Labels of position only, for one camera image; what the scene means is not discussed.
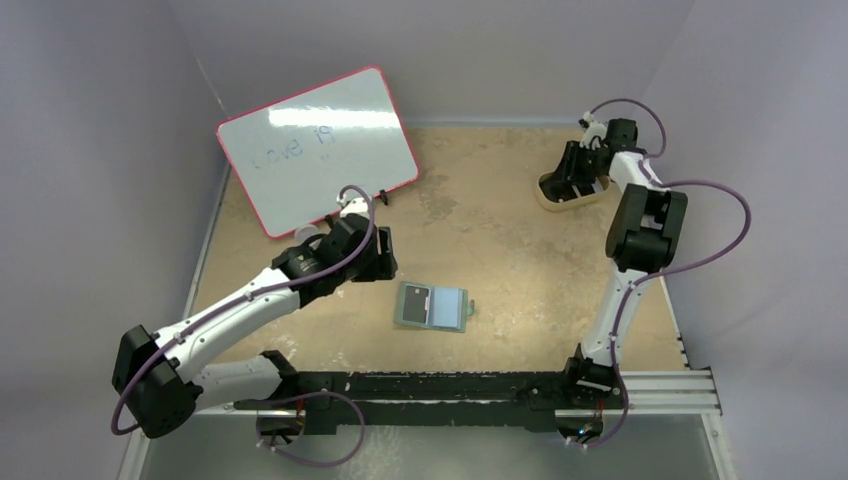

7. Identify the beige oval tray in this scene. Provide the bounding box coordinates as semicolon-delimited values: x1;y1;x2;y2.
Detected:
534;172;610;213

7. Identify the black credit card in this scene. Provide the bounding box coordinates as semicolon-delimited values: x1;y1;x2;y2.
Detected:
400;283;431;325

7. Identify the teal leather card holder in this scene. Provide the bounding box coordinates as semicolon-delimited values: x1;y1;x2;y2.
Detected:
394;281;476;333

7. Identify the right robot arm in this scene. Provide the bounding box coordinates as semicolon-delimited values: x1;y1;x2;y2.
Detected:
536;113;688;407

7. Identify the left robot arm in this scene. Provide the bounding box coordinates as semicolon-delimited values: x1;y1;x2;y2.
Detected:
111;214;397;438

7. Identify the small silver tin can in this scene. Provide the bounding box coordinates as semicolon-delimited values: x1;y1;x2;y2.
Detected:
293;224;320;243

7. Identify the pink framed whiteboard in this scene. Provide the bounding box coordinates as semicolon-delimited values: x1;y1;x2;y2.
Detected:
216;66;420;238

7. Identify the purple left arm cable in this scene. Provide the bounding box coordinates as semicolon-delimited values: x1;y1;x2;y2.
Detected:
109;185;376;469

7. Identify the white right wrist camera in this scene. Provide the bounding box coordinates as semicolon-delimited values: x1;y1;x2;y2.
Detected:
579;111;607;150

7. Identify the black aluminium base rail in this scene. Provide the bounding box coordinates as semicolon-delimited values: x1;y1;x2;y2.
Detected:
137;367;723;439

